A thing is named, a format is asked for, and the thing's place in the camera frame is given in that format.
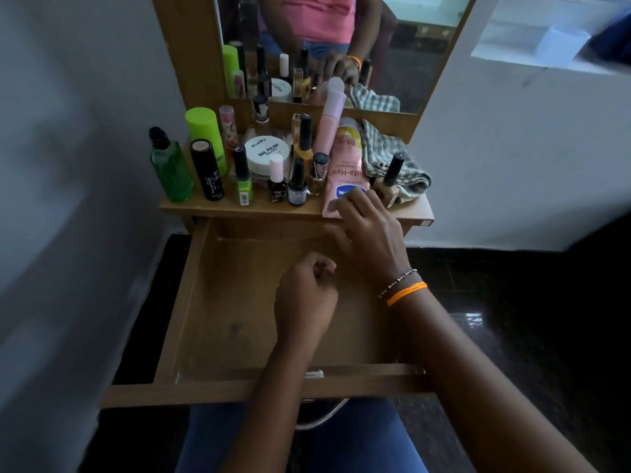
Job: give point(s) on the green transparent bottle black cap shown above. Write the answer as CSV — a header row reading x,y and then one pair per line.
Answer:
x,y
170,167

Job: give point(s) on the pink lotion tube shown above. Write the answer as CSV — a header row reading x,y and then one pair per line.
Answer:
x,y
346,164

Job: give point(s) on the checked grey cloth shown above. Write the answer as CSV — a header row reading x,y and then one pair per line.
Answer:
x,y
389,152

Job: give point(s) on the yellow nail polish black cap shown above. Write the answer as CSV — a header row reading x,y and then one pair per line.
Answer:
x,y
305,142

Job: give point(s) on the white round jar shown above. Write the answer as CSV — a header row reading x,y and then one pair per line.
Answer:
x,y
266,153

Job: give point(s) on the green nail polish bottle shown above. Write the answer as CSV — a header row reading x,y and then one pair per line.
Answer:
x,y
242,178

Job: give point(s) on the small pink lip balm tube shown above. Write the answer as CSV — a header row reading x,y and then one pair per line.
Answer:
x,y
228,125

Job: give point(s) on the wooden drawer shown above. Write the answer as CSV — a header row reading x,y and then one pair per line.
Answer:
x,y
222,315

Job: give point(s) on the person's right forearm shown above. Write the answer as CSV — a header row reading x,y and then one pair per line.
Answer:
x,y
473,389

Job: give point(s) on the black nail polish white cap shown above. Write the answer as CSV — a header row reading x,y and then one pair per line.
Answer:
x,y
276,181

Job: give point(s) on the person's blue jeans legs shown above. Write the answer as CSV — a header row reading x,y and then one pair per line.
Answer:
x,y
355,438

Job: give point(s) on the dark nail polish black cap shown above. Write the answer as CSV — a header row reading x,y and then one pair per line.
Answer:
x,y
297,186

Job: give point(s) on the person's left hand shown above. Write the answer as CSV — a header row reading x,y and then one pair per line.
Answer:
x,y
303,302

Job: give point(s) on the person's right thumb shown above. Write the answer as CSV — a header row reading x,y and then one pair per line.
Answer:
x,y
336,237

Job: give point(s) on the person's right hand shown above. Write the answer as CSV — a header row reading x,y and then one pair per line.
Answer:
x,y
372,236

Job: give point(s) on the mirror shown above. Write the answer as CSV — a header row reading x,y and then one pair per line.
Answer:
x,y
345,44

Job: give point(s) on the wooden dressing table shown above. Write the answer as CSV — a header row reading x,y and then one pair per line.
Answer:
x,y
197,63

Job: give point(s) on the person's left fingers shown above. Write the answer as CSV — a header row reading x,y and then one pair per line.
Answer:
x,y
321,268

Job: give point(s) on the white container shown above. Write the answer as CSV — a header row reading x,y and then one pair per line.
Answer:
x,y
562,45

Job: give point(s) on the person's left forearm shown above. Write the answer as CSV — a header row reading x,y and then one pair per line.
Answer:
x,y
268,413

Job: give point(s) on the nude nail polish black cap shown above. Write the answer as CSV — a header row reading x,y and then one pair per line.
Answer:
x,y
390,178

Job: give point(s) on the black cylindrical cosmetic stick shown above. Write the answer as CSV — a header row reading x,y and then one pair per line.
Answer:
x,y
207,169

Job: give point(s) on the lime green cylindrical bottle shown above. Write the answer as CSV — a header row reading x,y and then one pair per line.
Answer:
x,y
206,135

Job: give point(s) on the tall pink bottle white cap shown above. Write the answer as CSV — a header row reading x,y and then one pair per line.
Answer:
x,y
330,120

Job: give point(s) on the small amber perfume bottle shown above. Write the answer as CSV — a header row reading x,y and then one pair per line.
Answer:
x,y
295,128

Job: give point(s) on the gold nail polish silver cap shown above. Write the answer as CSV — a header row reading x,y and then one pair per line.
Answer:
x,y
319,175

